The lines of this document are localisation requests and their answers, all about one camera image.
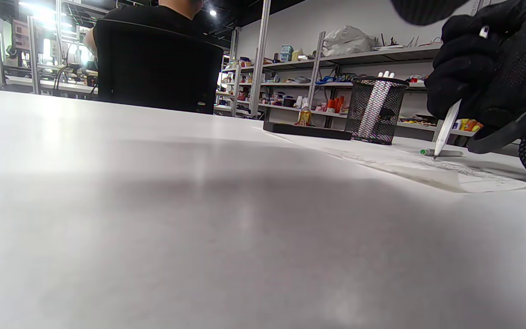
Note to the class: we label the person's right hand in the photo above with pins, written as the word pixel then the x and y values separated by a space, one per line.
pixel 509 59

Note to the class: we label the person's left hand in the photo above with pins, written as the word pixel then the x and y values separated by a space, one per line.
pixel 427 11

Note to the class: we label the green capped marker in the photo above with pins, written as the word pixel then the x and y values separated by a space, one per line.
pixel 445 152

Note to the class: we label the black mesh pencil holder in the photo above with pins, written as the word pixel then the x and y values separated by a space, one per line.
pixel 363 114

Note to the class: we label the metal storage shelf unit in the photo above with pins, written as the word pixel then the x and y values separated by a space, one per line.
pixel 372 55

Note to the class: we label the white plastic bag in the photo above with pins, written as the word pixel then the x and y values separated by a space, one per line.
pixel 347 41

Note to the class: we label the lined white paper sheet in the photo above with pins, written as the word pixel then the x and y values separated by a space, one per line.
pixel 404 164

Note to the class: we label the yellow drink bottle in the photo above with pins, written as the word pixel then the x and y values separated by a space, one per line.
pixel 304 116

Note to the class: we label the black rectangular block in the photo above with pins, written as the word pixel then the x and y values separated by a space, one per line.
pixel 306 131

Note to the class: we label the round ceiling spotlight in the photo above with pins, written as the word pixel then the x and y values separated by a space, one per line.
pixel 213 12

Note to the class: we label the black office chair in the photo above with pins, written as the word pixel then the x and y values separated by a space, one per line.
pixel 158 73

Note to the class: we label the white office desk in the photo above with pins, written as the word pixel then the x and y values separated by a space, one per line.
pixel 16 81

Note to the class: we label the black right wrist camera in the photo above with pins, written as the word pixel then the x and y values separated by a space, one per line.
pixel 518 130

